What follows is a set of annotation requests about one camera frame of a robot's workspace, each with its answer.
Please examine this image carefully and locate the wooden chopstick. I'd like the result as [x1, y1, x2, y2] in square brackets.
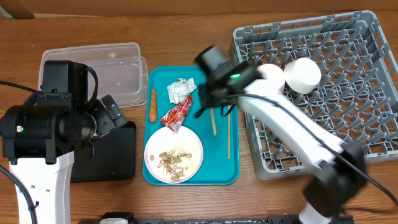
[210, 108, 217, 136]
[227, 105, 231, 160]

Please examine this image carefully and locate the pink bowl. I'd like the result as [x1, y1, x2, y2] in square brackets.
[257, 63, 285, 93]

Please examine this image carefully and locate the white bowl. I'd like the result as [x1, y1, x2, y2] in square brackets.
[284, 57, 322, 94]

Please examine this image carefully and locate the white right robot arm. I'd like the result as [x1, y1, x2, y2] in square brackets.
[195, 45, 367, 224]

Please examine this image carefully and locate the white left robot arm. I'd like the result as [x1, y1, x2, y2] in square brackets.
[1, 60, 127, 223]

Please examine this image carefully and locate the grey dishwasher rack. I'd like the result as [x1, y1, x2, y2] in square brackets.
[230, 11, 397, 162]

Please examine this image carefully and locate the black tray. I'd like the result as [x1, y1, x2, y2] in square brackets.
[71, 121, 137, 183]

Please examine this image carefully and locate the orange carrot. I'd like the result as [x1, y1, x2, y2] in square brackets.
[149, 88, 157, 123]

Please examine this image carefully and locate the clear plastic container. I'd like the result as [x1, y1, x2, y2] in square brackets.
[38, 42, 148, 108]

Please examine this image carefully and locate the crumpled white tissue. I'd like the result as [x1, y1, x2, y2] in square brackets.
[167, 78, 197, 105]

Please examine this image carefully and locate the teal plastic tray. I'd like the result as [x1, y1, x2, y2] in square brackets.
[142, 65, 240, 186]

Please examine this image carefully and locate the red snack wrapper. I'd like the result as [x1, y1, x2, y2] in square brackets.
[160, 95, 193, 131]

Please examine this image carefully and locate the pink plate with food scraps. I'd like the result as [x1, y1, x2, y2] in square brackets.
[144, 126, 204, 184]

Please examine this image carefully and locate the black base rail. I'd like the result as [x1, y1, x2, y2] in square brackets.
[77, 211, 355, 224]

